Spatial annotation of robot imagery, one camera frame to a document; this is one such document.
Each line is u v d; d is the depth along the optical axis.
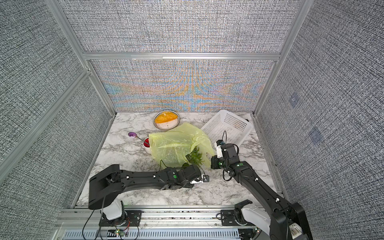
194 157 0.88
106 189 0.44
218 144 0.75
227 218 0.73
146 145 0.93
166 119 1.09
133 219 0.73
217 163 0.73
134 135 0.92
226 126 1.10
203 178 0.69
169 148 0.85
